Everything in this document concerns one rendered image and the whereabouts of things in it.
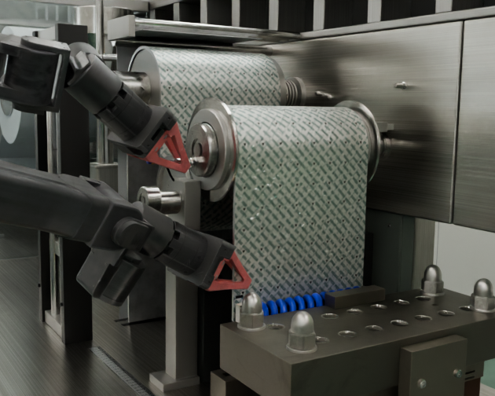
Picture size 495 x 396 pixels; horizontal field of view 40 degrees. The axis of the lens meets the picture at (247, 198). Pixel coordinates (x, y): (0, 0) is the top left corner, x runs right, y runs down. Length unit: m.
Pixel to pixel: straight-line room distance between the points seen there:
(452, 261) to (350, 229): 3.18
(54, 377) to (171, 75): 0.51
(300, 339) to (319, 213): 0.26
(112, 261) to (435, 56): 0.57
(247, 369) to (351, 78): 0.58
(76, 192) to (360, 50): 0.64
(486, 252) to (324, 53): 2.88
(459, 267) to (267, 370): 3.41
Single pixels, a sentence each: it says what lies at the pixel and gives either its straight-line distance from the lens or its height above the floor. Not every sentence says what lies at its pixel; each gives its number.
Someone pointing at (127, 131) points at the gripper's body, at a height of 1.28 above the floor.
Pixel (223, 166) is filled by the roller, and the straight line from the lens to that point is 0.91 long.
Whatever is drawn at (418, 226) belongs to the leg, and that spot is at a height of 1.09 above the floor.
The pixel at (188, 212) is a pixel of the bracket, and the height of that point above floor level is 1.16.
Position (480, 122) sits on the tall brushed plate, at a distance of 1.01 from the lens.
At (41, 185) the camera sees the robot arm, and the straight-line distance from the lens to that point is 0.70.
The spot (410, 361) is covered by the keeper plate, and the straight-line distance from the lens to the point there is 0.86.
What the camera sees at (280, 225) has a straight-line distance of 0.96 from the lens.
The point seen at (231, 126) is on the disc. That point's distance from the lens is 0.90.
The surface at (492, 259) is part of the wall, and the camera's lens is 4.02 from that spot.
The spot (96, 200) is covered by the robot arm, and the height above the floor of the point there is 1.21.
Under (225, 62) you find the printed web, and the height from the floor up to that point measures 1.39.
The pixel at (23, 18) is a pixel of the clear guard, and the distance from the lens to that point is 1.88.
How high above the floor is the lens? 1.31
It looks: 8 degrees down
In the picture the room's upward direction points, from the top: 1 degrees clockwise
